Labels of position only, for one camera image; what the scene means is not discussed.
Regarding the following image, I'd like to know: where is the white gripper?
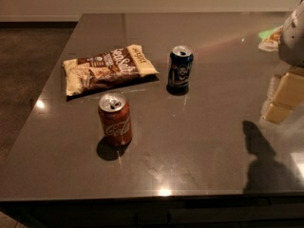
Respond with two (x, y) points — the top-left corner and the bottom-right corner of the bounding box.
(261, 0), (304, 124)

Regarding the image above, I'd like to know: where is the red coke can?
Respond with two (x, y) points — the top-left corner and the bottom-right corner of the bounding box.
(98, 92), (132, 147)

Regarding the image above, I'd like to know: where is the blue pepsi can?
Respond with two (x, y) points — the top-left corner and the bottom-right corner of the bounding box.
(167, 45), (194, 94)

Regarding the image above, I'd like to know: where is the brown sea salt chip bag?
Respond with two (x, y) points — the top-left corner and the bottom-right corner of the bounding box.
(62, 45), (158, 96)

